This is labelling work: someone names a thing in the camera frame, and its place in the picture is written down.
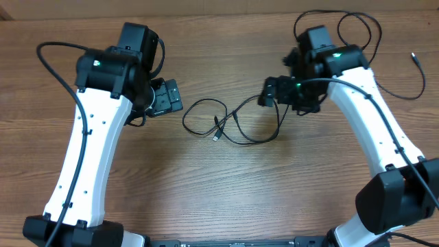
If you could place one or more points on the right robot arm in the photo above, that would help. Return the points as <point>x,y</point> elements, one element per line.
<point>403,188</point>

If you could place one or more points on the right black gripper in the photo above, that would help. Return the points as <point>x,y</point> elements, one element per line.
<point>271,89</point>

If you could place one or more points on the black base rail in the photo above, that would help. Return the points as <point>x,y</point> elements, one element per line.
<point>302,241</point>

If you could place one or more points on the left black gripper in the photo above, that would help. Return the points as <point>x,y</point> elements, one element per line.
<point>163,103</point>

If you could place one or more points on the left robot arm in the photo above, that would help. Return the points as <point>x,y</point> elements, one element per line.
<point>113,88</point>

